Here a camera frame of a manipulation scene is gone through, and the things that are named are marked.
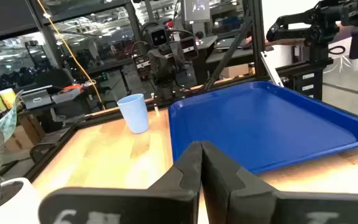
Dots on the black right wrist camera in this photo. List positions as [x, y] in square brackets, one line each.
[159, 36]

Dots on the grey laptop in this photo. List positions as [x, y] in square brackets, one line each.
[228, 43]

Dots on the grey flat case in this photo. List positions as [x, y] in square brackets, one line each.
[65, 97]

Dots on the light blue plastic cup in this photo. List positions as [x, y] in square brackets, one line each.
[134, 115]

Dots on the blue plastic tray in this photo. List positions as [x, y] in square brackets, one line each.
[259, 124]

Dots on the yellow plastic container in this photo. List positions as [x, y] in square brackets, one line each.
[8, 98]

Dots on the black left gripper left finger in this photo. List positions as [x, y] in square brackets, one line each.
[154, 205]

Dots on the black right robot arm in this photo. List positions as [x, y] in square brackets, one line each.
[168, 91]

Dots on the grey device box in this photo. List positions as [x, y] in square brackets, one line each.
[36, 99]

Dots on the brown cardboard box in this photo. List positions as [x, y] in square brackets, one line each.
[22, 137]
[235, 71]

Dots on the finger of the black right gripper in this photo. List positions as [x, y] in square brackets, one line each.
[158, 70]
[172, 68]

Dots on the black office desk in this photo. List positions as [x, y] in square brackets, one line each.
[238, 54]

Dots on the black drawer unit white labels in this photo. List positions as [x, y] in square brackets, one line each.
[309, 93]

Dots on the white frame bracket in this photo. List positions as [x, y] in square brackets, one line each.
[272, 70]

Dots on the black aluminium table frame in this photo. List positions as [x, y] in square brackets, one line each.
[258, 37]

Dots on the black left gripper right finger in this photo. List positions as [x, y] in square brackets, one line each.
[244, 202]

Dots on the grey hanging monitor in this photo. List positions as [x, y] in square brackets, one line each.
[196, 9]

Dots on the orange object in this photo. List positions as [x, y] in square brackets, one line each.
[71, 87]

